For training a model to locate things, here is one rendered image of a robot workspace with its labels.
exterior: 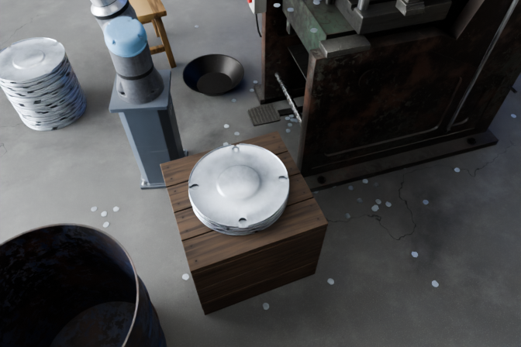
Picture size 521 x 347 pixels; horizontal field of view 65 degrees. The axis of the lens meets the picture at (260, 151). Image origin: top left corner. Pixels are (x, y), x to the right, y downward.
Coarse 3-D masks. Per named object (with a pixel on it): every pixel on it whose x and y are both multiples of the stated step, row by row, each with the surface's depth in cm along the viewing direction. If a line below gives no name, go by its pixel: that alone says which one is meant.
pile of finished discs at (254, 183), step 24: (240, 144) 127; (216, 168) 121; (240, 168) 120; (264, 168) 121; (192, 192) 116; (216, 192) 116; (240, 192) 115; (264, 192) 116; (288, 192) 118; (216, 216) 111; (240, 216) 111; (264, 216) 111
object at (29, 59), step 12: (24, 48) 175; (36, 48) 175; (48, 48) 176; (60, 48) 176; (0, 60) 170; (12, 60) 170; (24, 60) 169; (36, 60) 169; (48, 60) 170; (60, 60) 170; (0, 72) 165; (12, 72) 165; (24, 72) 165; (36, 72) 165
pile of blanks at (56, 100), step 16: (64, 64) 172; (0, 80) 163; (32, 80) 163; (48, 80) 168; (64, 80) 174; (16, 96) 168; (32, 96) 168; (48, 96) 171; (64, 96) 178; (80, 96) 187; (32, 112) 175; (48, 112) 176; (64, 112) 181; (80, 112) 189; (32, 128) 184; (48, 128) 184
